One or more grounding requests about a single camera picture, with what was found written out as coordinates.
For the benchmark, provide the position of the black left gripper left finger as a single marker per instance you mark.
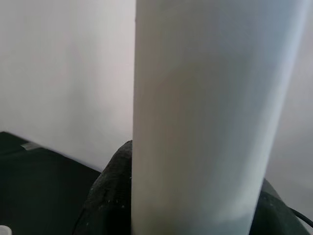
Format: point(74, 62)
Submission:
point(110, 195)

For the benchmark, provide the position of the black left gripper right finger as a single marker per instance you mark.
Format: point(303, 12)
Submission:
point(274, 215)

